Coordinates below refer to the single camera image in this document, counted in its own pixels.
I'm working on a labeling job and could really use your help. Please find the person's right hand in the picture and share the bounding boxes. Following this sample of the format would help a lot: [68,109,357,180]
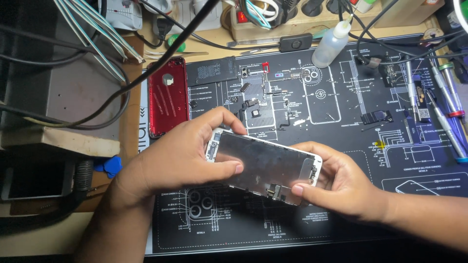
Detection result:
[290,142,389,223]

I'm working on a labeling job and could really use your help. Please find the person's left hand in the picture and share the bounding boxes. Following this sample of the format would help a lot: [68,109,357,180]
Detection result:
[122,107,248,201]

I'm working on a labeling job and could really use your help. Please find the white phone screen assembly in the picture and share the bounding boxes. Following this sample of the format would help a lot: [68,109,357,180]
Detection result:
[205,128,323,207]

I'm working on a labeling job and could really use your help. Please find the black printed repair mat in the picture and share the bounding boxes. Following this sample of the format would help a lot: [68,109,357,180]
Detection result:
[144,34,468,256]

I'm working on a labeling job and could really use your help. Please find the red phone back housing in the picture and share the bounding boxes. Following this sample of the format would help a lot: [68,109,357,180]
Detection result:
[147,56,191,139]

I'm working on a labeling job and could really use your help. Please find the blue plastic opening picks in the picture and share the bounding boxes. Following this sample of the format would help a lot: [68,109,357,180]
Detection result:
[94,155,123,179]

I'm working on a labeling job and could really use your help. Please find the black phone speaker module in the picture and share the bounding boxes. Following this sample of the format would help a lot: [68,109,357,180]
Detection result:
[361,110,394,126]

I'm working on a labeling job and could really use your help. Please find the blue flat pry tool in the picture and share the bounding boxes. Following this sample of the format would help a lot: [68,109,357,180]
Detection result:
[403,109,423,145]

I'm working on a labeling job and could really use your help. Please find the black phone battery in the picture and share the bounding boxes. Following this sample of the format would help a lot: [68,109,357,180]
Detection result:
[186,56,240,87]

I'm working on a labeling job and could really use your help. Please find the white plastic tweezers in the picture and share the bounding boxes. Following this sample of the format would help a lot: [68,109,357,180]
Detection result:
[144,50,210,61]

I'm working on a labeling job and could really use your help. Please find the screwdriver with teal cap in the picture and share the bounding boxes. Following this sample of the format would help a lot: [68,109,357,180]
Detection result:
[425,91,468,163]

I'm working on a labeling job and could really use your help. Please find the grey metal equipment box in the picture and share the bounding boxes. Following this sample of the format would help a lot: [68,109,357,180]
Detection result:
[0,35,123,158]

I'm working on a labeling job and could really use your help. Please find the silver precision screwdriver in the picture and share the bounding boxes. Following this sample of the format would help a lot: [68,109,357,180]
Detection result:
[403,55,421,123]

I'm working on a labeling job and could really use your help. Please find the black charging port flex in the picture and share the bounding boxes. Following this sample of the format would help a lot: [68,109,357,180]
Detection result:
[378,64,398,88]

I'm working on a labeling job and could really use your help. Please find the silver phone with dark screen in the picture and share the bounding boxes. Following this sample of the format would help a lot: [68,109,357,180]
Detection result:
[0,160,76,202]

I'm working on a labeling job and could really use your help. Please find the screwdriver with green collar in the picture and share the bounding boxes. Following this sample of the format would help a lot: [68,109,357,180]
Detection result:
[438,62,468,133]

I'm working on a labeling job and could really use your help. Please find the clear needle squeeze bottle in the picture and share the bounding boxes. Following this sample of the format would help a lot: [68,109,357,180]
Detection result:
[312,14,354,69]

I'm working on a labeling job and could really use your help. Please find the steel tweezers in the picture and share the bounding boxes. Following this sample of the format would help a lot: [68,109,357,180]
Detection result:
[227,37,283,56]

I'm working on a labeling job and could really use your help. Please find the beige power strip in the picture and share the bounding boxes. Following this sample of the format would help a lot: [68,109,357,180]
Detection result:
[230,0,383,42]

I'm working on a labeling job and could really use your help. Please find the black corrugated hose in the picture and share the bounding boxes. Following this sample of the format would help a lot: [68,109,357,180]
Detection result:
[72,159,95,207]

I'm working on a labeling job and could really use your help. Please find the thick black cable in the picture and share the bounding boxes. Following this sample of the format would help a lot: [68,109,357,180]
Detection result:
[0,0,221,131]

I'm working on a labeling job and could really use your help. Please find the striped flat ribbon cables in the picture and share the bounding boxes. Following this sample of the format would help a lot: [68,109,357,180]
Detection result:
[53,0,146,83]

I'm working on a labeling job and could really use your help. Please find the black inline cable switch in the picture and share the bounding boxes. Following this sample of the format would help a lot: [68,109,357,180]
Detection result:
[279,33,313,53]

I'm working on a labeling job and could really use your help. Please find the thin black cables bundle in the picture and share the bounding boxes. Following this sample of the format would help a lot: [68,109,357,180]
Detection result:
[337,0,468,67]

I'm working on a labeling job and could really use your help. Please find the white and teal wire bundle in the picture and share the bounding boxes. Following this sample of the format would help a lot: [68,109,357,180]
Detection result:
[223,0,293,30]

